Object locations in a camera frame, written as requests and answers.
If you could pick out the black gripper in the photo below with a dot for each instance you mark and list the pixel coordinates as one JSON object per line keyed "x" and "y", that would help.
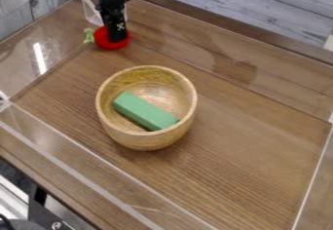
{"x": 114, "y": 18}

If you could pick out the red knitted apple toy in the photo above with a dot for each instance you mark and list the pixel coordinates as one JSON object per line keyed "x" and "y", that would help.
{"x": 98, "y": 36}

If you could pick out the clear acrylic tray walls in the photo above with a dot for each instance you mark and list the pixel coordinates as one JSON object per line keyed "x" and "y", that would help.
{"x": 197, "y": 130}

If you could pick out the wooden bowl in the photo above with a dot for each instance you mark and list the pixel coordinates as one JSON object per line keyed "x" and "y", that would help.
{"x": 164, "y": 87}

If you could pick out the green rectangular block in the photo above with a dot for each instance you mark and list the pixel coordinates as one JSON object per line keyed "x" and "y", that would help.
{"x": 144, "y": 112}

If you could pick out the black table frame bracket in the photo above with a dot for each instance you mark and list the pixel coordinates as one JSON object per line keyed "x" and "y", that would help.
{"x": 40, "y": 214}

